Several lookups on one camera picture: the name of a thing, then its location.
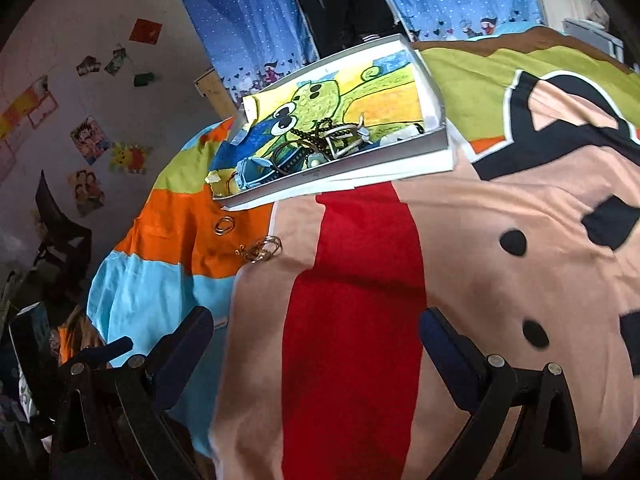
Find white cord bracelet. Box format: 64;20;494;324
322;114;373;161

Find black bead bracelet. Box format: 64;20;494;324
289;119;347;162

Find pile of jewellery in box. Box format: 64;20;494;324
280;125;457;197

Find gold hoop key ring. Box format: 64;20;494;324
235;235;284;264

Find wooden cabinet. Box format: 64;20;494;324
192;66;239;122

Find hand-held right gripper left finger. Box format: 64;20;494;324
50;306;216;480

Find red square paper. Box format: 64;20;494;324
128;18;164;44

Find anime character poster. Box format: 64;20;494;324
69;115;112;166

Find cluster of wall certificates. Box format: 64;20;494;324
0;74;61;182

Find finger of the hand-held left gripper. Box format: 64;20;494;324
59;336;135;372

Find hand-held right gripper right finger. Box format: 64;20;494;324
419;307;584;480

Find white shallow cardboard box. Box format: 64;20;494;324
209;34;447;212

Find colourful striped bedspread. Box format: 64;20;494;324
57;24;640;480

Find black office chair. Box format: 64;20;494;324
31;170;94;282

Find white stool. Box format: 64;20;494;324
562;17;627;62

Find brown hair ties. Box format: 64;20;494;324
271;141;322;177

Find cartoon dinosaur drawing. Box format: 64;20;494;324
210;45;427;196

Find cartoon family poster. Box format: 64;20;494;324
67;168;106;219

